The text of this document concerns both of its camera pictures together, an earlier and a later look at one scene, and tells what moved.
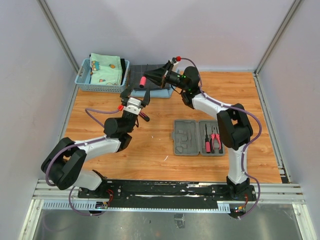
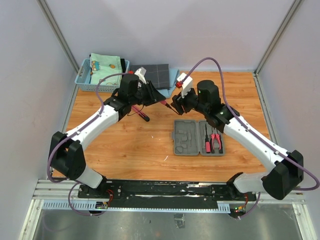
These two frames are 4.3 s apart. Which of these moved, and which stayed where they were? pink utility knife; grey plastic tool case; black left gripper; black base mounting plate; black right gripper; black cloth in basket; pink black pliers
Moved: black left gripper; black right gripper
Stayed: grey plastic tool case; pink utility knife; black base mounting plate; pink black pliers; black cloth in basket
